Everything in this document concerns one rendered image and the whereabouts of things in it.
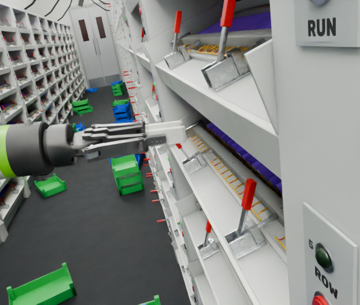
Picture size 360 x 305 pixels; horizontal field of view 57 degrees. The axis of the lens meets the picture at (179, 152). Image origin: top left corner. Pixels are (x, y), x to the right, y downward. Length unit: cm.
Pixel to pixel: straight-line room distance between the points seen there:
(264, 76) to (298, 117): 3
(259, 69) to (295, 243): 10
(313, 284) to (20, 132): 51
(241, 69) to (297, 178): 18
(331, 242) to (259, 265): 24
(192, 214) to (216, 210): 39
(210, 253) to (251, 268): 35
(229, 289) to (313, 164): 52
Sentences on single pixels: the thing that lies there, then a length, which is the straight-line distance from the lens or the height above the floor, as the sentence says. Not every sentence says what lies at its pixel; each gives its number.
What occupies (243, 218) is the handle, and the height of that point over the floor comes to 94.
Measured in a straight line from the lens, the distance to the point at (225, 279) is 68.
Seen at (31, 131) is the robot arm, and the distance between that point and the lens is 60.
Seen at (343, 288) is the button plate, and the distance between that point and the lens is 18.
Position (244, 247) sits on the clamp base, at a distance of 42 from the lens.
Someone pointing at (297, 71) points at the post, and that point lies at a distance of 17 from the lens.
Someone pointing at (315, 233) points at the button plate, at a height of 105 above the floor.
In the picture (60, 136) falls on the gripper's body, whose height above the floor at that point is 102.
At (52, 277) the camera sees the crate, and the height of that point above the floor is 3.
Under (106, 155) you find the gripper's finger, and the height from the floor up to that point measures 98.
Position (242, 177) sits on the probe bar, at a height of 94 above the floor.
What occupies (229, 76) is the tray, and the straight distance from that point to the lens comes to 34.
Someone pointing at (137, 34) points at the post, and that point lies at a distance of 148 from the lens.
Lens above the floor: 116
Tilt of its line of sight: 20 degrees down
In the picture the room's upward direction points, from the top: 10 degrees counter-clockwise
